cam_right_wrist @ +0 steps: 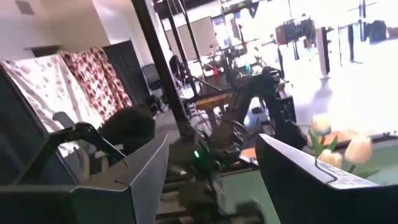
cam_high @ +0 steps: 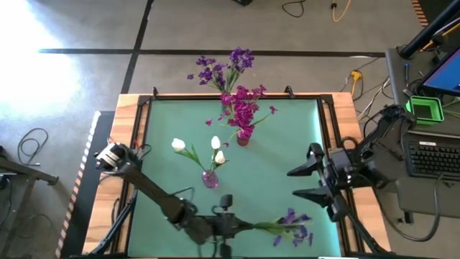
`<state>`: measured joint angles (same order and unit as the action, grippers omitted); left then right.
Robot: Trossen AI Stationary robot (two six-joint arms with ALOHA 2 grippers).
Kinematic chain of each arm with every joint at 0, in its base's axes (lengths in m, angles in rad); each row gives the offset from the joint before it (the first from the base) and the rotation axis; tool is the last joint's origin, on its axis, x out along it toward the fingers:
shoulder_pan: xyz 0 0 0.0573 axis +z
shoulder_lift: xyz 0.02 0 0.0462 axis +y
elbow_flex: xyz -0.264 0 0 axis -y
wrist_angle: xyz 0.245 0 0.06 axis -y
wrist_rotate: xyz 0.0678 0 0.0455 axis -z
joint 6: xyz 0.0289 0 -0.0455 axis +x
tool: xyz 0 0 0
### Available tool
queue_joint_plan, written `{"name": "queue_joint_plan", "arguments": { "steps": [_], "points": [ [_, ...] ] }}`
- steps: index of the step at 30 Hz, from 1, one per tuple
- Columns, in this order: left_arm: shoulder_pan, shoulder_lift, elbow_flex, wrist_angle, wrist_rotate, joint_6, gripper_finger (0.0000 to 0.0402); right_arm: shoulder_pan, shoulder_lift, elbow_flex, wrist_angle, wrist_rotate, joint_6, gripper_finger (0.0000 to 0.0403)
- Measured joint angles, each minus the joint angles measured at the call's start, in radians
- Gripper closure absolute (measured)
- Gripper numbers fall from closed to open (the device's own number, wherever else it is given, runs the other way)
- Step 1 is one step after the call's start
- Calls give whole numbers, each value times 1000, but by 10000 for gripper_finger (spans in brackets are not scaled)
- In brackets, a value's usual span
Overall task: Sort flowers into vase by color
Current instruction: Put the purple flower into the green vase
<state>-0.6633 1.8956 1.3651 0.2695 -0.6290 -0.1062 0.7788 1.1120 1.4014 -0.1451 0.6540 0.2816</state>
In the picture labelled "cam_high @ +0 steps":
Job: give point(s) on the pink ribbed glass vase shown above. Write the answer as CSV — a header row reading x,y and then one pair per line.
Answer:
x,y
210,180

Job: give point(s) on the grey metal stand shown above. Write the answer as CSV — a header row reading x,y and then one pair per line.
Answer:
x,y
36,174

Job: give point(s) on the green table mat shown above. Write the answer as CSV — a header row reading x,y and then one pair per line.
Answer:
x,y
258,172

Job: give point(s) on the black floor object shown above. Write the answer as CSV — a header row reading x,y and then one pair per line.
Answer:
x,y
243,2

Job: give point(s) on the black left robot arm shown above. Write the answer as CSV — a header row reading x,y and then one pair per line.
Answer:
x,y
151,187

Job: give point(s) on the black clamp hook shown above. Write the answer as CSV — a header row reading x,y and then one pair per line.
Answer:
x,y
289,92
155,93

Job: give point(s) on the grey side desk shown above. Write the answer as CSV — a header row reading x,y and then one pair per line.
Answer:
x,y
397,90

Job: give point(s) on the red ribbed glass vase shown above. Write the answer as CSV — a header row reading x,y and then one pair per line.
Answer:
x,y
243,141

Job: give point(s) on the monitor with blue screen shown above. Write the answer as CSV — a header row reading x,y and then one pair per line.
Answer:
x,y
447,73

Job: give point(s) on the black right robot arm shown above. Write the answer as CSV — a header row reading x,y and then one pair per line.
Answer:
x,y
381,133

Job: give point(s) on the black monitor pole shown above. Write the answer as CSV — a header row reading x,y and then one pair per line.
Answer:
x,y
424,34

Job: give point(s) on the black floor mat striped edge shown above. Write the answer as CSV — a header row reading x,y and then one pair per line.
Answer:
x,y
90,194

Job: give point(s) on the black keyboard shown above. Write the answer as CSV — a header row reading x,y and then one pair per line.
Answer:
x,y
435,162

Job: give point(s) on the blue pen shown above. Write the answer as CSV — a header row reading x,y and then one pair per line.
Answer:
x,y
407,73

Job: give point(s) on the green plastic box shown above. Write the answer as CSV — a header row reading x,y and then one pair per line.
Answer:
x,y
436,115

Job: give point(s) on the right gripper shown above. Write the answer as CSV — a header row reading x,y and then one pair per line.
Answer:
x,y
341,169

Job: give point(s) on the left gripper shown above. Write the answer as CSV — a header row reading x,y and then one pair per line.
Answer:
x,y
212,226

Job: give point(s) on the grey keyboard shelf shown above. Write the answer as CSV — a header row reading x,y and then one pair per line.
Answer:
x,y
424,201

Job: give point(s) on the black aluminium table frame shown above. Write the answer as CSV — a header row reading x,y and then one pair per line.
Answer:
x,y
179,96

